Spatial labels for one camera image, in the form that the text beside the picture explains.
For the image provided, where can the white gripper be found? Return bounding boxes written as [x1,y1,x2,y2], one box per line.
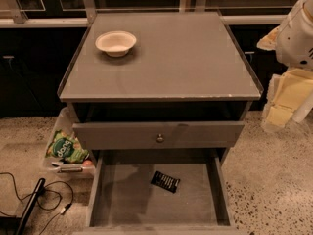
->
[256,0,313,133]

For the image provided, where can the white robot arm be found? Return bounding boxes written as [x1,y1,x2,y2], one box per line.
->
[257,0,313,132]

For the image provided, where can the grey top drawer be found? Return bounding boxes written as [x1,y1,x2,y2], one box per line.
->
[72,121,244,150]

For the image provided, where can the grey drawer cabinet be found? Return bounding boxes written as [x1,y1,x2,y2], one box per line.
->
[57,11,264,168]

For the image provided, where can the round metal drawer knob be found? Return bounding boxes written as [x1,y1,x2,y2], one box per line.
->
[156,134,164,143]

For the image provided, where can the open grey middle drawer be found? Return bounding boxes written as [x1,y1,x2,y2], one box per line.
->
[73,157,245,235]

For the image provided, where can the white paper bowl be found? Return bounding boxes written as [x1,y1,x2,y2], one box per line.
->
[95,31,137,58]

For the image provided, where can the small orange fruit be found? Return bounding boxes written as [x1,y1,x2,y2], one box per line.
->
[82,160,93,166]

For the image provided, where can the green snack bag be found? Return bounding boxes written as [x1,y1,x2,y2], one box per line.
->
[46,130,89,164]

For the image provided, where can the clear plastic bin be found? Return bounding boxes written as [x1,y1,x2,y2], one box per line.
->
[42,107,95,180]

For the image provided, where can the black bar stand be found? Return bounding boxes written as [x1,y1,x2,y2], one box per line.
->
[14,178,45,235]

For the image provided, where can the metal railing frame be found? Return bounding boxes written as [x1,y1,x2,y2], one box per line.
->
[0,0,297,27]

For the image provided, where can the black cable on floor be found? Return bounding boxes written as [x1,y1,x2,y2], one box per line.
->
[0,171,75,235]

